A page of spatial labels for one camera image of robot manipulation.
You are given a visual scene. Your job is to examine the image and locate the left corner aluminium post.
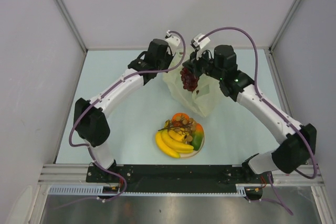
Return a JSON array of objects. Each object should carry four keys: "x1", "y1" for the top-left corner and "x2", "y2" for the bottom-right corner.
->
[{"x1": 54, "y1": 0, "x2": 88, "y2": 55}]

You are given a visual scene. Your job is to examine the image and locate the yellow fake banana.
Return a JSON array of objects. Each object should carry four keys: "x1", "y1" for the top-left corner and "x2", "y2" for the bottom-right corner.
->
[{"x1": 154, "y1": 121, "x2": 194, "y2": 159}]

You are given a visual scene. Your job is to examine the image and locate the red fake grape bunch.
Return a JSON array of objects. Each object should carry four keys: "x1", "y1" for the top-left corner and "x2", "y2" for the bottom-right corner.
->
[{"x1": 180, "y1": 67, "x2": 199, "y2": 92}]

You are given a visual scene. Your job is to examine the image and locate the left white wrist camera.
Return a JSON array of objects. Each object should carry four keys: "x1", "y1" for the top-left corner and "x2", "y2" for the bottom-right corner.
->
[{"x1": 164, "y1": 30, "x2": 181, "y2": 52}]

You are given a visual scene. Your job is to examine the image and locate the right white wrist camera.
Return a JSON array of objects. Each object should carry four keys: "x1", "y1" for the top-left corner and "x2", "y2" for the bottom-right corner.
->
[{"x1": 191, "y1": 33, "x2": 211, "y2": 51}]

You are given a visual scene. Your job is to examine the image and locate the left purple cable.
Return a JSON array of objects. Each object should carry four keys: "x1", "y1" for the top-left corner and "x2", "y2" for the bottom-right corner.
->
[{"x1": 68, "y1": 30, "x2": 186, "y2": 204}]

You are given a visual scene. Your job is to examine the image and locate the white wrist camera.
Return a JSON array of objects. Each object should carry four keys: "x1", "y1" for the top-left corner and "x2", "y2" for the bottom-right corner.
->
[
  {"x1": 191, "y1": 33, "x2": 211, "y2": 51},
  {"x1": 164, "y1": 30, "x2": 181, "y2": 52}
]

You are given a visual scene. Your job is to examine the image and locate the cream plate with branch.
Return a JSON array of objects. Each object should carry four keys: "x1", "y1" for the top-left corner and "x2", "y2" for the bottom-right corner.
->
[{"x1": 175, "y1": 133, "x2": 205, "y2": 158}]

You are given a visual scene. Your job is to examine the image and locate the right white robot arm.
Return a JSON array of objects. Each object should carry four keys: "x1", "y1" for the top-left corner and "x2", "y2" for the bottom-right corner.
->
[{"x1": 183, "y1": 45, "x2": 317, "y2": 183}]

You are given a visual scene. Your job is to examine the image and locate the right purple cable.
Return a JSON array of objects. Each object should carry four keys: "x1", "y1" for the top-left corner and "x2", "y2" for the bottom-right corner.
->
[{"x1": 198, "y1": 26, "x2": 318, "y2": 216}]

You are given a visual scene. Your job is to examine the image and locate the brown fake grape bunch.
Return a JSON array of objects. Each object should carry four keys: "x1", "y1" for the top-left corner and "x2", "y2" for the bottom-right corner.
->
[{"x1": 159, "y1": 118, "x2": 197, "y2": 142}]

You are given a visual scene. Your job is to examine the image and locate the green fake fruit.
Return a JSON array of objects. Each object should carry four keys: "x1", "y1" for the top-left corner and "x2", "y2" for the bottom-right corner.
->
[{"x1": 191, "y1": 123, "x2": 204, "y2": 151}]

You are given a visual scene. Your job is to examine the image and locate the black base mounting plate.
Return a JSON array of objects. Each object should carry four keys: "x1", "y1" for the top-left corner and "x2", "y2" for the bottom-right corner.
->
[{"x1": 86, "y1": 164, "x2": 274, "y2": 194}]

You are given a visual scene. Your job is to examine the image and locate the yellow fake bell pepper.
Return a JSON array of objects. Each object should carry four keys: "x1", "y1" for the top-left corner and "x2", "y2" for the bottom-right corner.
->
[{"x1": 168, "y1": 130, "x2": 186, "y2": 143}]

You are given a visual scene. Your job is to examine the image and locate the white slotted cable duct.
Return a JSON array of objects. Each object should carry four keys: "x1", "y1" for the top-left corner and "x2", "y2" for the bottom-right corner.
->
[{"x1": 48, "y1": 185, "x2": 263, "y2": 198}]

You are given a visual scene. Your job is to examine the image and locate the right corner aluminium post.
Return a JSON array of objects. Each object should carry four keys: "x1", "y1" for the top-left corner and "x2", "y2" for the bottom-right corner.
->
[{"x1": 268, "y1": 0, "x2": 303, "y2": 53}]

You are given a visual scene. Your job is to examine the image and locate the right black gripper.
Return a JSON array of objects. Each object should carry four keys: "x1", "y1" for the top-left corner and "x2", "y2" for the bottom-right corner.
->
[{"x1": 182, "y1": 47, "x2": 223, "y2": 81}]

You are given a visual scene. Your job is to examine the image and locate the corner aluminium post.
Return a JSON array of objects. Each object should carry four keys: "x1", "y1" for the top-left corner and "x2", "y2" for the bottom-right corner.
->
[
  {"x1": 268, "y1": 0, "x2": 303, "y2": 53},
  {"x1": 54, "y1": 0, "x2": 88, "y2": 55}
]

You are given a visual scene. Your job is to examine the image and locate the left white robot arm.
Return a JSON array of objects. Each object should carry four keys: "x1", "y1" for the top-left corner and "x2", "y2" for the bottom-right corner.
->
[{"x1": 70, "y1": 36, "x2": 181, "y2": 182}]

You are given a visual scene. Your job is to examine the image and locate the orange fake fruit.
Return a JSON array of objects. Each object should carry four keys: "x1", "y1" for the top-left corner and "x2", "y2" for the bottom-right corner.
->
[{"x1": 172, "y1": 113, "x2": 190, "y2": 124}]

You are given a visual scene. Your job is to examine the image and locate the purple cable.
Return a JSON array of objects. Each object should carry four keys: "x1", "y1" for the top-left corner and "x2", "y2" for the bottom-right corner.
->
[
  {"x1": 198, "y1": 26, "x2": 318, "y2": 216},
  {"x1": 68, "y1": 30, "x2": 186, "y2": 204}
]

